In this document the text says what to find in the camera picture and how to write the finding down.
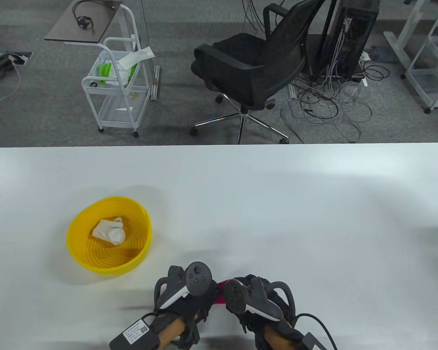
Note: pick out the person's left hand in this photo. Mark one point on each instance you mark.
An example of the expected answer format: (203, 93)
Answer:
(197, 310)

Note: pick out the floor socket box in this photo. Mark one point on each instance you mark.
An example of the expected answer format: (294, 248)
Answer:
(22, 58)

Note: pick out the black box with white label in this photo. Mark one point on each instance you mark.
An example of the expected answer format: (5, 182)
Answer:
(135, 335)
(314, 342)

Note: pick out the grey metal post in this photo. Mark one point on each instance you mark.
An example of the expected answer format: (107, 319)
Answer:
(148, 43)

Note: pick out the white power strip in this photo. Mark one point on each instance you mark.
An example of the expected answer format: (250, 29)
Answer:
(365, 56)

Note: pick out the dark brown side table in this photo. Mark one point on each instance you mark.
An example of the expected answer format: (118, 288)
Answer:
(80, 25)

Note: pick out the person's left forearm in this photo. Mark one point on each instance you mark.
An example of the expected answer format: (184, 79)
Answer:
(171, 330)

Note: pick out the white metal rack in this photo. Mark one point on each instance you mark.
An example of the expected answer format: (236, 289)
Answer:
(423, 78)

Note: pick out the yellow ribbed basket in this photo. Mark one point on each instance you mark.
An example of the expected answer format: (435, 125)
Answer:
(95, 251)

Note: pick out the white paper sheet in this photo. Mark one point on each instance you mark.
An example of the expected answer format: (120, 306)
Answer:
(138, 56)

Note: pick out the pink sock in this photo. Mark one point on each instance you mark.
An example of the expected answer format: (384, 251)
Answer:
(221, 295)

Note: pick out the black office chair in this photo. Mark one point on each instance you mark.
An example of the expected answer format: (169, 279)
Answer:
(241, 62)

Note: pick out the white sock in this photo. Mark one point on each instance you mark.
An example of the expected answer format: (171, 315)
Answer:
(107, 233)
(116, 220)

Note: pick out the black computer tower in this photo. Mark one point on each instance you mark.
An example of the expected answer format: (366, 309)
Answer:
(361, 32)

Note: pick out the white desk frame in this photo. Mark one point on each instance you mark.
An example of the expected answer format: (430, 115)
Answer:
(398, 43)

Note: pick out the green and white wipes pack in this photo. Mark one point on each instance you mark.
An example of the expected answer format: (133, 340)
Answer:
(105, 71)

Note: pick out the person's right hand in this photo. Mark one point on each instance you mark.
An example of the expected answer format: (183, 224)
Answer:
(262, 324)

